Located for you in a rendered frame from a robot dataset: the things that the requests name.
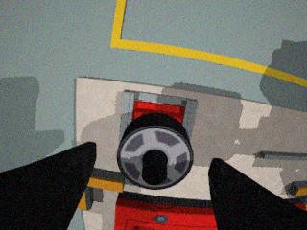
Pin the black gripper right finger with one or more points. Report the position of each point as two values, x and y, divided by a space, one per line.
242 204

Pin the yellow rectangular outline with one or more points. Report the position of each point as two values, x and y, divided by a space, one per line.
116 42

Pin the black rubber tyre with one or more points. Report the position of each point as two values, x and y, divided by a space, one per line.
155 132

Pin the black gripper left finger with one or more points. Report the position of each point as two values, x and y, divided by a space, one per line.
45 195

